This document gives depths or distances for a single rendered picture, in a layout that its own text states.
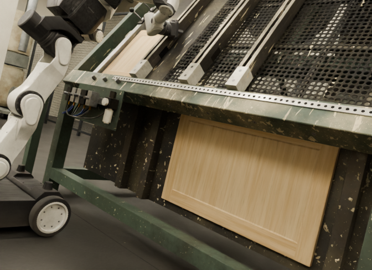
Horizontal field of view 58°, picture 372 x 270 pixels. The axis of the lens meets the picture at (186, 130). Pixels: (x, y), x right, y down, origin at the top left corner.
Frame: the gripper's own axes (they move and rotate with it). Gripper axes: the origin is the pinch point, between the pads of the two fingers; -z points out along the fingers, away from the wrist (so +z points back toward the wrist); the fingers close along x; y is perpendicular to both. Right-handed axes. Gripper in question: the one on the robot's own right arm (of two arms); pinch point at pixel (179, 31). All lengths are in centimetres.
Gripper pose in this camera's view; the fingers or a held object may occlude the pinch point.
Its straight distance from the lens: 223.6
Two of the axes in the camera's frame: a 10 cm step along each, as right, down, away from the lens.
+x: 0.9, -9.8, -1.7
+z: -6.9, 0.6, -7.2
